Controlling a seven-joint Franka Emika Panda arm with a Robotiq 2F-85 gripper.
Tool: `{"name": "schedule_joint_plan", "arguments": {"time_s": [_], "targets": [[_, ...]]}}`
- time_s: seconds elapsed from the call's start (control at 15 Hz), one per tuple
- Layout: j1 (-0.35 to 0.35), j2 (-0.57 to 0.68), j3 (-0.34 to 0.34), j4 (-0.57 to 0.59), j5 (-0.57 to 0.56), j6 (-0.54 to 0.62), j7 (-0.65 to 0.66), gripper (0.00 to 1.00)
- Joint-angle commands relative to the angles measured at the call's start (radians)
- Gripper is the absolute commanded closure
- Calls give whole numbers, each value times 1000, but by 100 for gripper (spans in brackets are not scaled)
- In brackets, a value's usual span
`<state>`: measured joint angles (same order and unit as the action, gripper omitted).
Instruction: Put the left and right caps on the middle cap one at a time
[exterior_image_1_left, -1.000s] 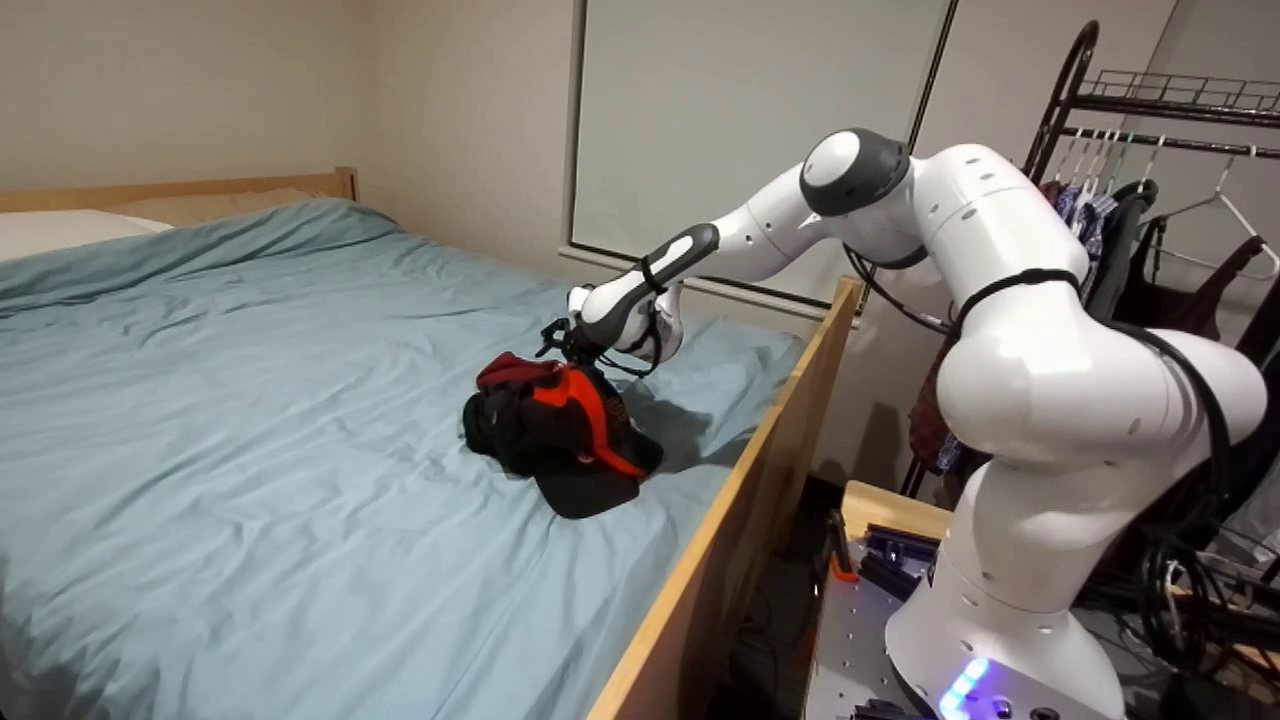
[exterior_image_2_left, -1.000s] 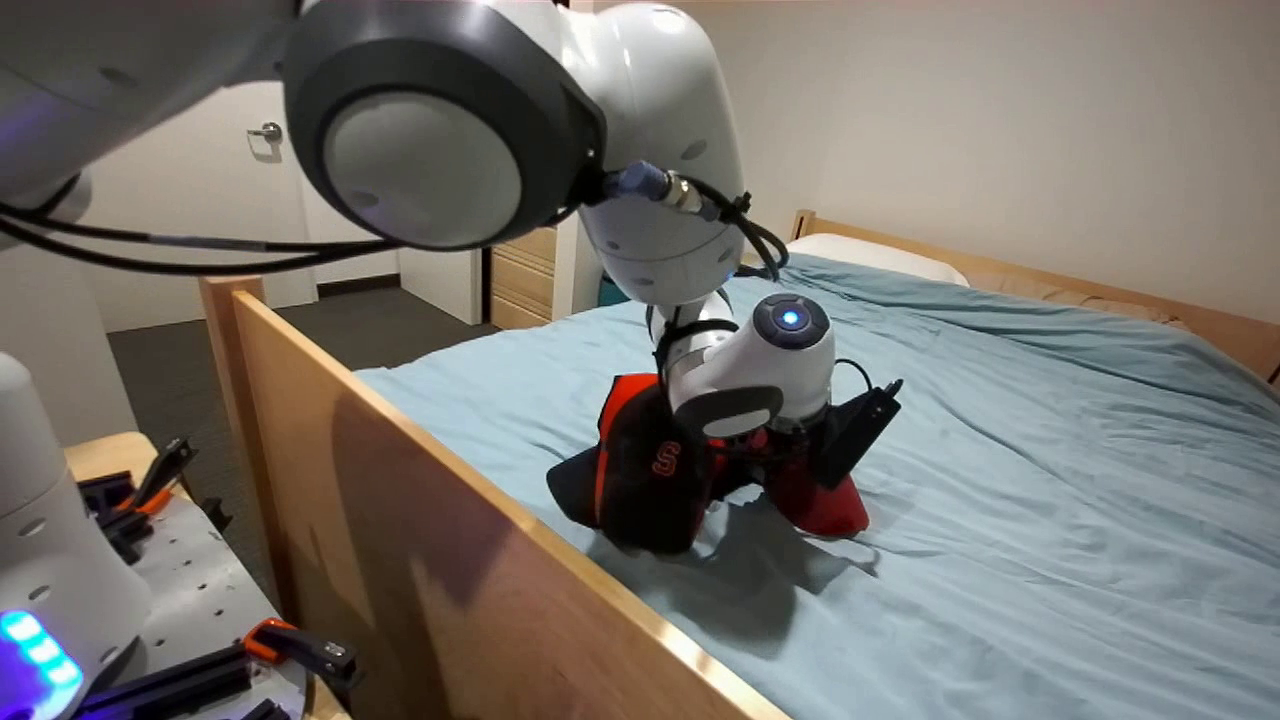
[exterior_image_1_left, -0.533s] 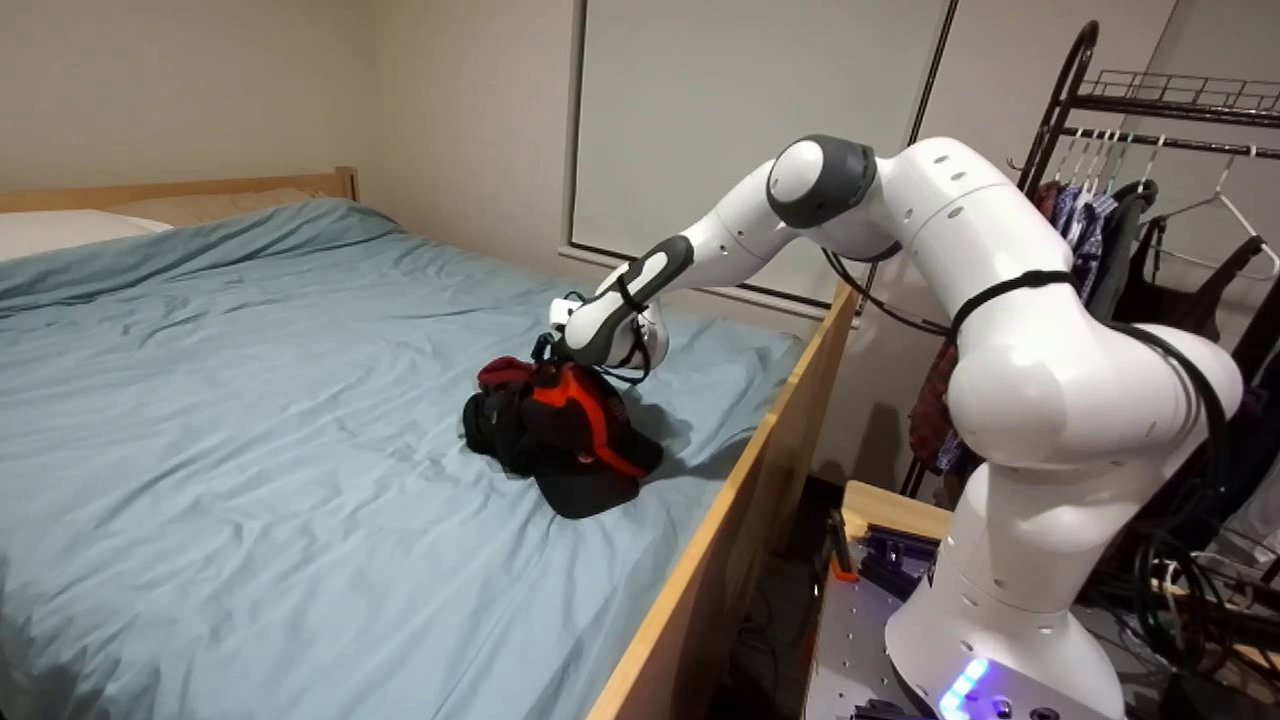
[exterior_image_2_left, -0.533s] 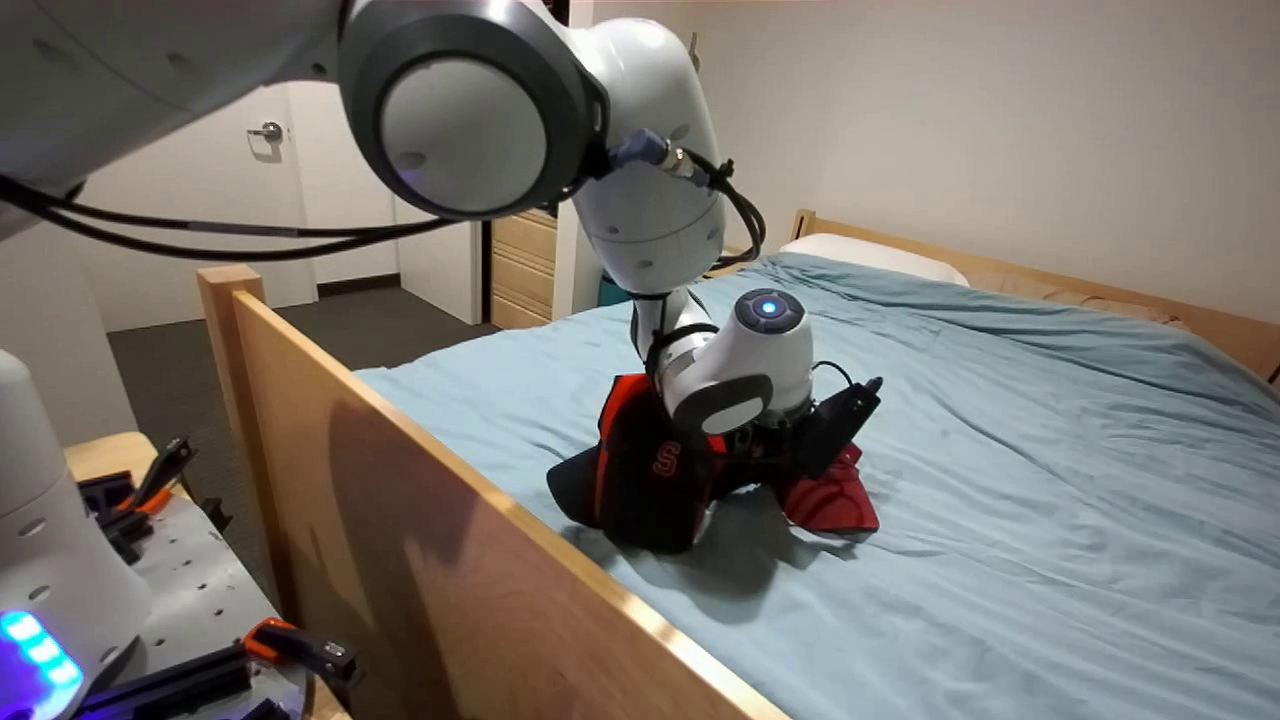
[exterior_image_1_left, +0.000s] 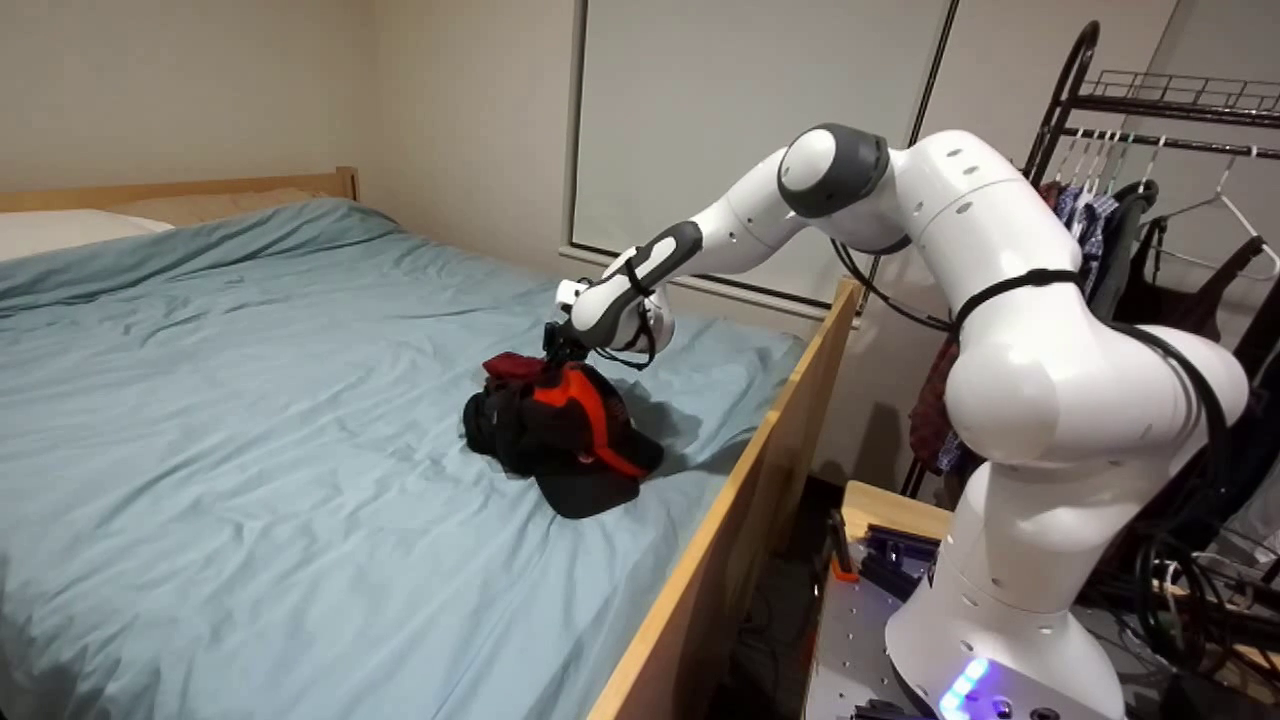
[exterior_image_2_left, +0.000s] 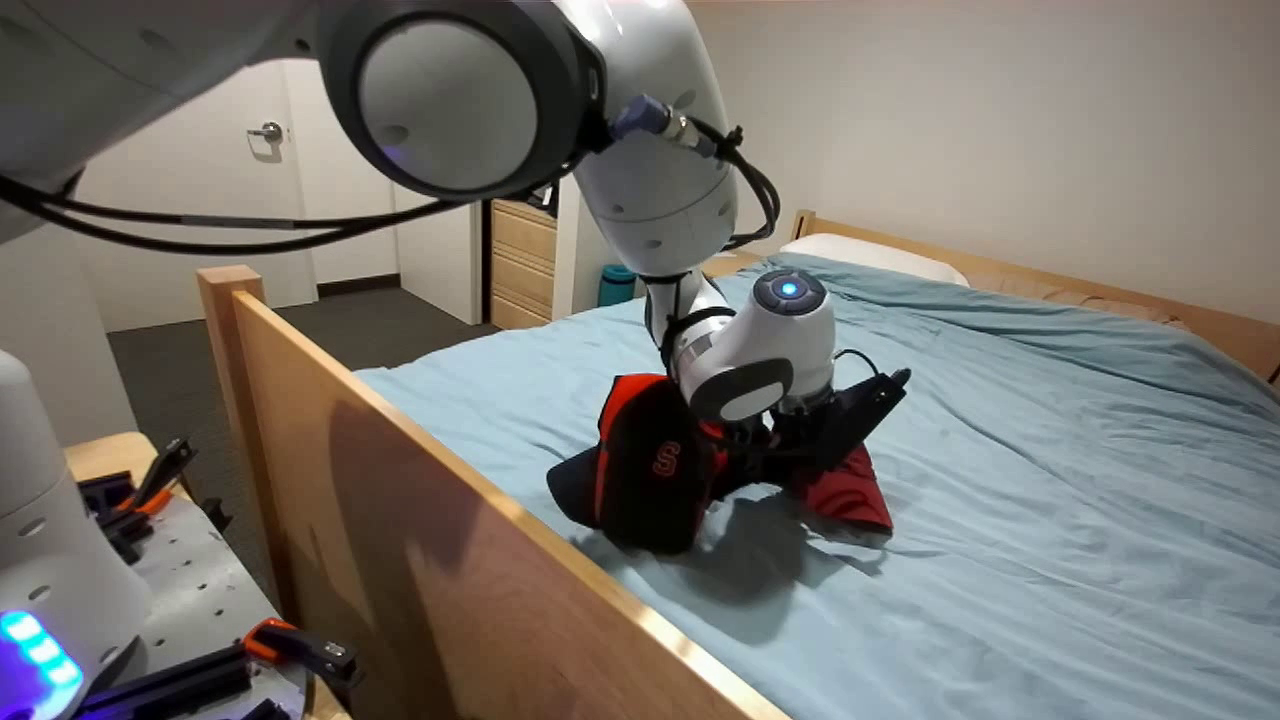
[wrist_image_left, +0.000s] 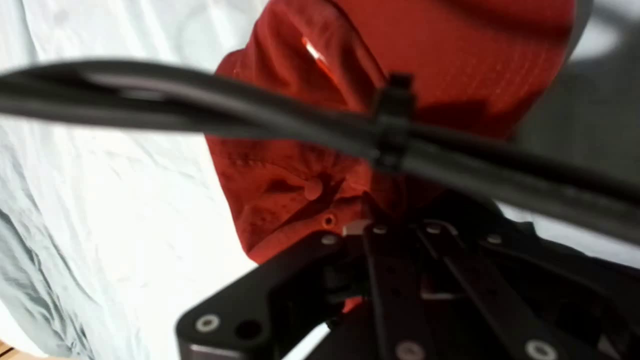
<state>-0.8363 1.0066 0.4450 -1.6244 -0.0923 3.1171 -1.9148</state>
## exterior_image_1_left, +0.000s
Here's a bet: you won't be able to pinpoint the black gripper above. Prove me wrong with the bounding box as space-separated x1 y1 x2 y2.
537 317 601 372

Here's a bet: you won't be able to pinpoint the red and black cap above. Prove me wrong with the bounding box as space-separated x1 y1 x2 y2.
482 346 654 489

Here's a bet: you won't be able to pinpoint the light blue bed sheet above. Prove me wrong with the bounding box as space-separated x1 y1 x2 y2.
0 195 814 720

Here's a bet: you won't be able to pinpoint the light wooden board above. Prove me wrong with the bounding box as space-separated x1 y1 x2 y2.
841 474 960 548

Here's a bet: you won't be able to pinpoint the dark red hanging garment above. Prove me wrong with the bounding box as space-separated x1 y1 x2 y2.
910 333 985 491

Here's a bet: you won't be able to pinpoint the orange and black clamp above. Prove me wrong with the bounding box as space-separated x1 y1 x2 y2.
828 519 936 601

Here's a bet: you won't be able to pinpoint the grey perforated mounting plate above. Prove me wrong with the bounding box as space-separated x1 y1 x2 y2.
798 567 936 720

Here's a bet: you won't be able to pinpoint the white pillow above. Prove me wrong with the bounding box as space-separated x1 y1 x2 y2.
0 209 177 266

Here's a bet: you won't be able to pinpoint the hanging blue white shirts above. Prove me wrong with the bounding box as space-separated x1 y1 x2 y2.
1036 172 1134 292

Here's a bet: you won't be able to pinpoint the black metal clothes rack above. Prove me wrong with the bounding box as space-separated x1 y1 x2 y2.
1015 14 1280 272

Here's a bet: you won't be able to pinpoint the hanging black garment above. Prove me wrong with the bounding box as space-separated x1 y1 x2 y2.
1112 175 1280 537

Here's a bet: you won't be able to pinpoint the white clothes hanger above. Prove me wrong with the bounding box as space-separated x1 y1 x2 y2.
1155 136 1280 274

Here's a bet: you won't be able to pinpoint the light wooden bed frame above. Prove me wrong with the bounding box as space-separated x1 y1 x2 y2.
0 164 868 720

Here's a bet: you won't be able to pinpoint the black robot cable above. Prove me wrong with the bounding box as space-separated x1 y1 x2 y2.
828 234 1251 565

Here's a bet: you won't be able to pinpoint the tangled black cables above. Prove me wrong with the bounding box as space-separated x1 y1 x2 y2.
1091 525 1280 720

